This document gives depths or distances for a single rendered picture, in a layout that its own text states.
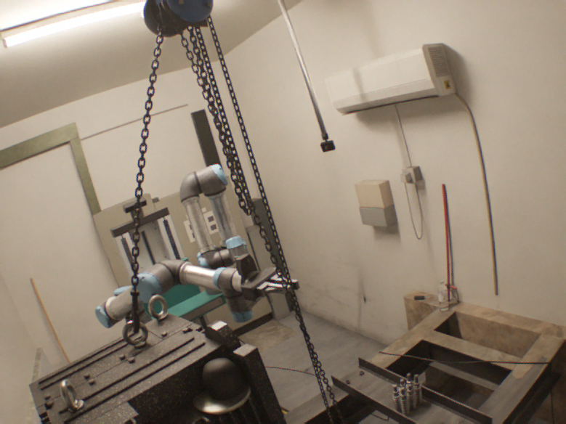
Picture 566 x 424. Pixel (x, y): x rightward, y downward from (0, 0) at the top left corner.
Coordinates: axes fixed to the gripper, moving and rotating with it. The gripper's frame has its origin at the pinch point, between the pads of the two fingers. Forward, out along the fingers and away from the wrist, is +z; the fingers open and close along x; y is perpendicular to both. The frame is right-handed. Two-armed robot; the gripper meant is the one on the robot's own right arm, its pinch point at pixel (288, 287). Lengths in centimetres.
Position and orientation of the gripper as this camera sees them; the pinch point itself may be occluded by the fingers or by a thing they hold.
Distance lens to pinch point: 118.5
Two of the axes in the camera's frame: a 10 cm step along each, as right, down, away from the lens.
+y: 2.8, 9.2, 2.5
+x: -6.5, 3.8, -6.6
